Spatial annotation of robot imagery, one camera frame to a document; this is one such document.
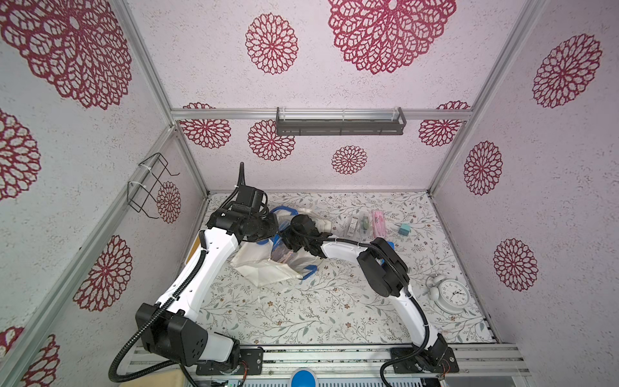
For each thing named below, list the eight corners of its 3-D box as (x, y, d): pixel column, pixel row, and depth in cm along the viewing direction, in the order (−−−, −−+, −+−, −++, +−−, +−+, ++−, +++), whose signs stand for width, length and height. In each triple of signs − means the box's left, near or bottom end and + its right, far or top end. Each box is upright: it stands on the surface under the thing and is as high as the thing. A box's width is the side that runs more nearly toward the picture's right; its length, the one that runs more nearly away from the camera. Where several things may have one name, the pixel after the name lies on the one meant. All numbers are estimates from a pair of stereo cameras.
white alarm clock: (425, 305, 87) (430, 300, 83) (426, 278, 94) (431, 272, 90) (463, 317, 85) (471, 312, 81) (462, 288, 91) (469, 283, 87)
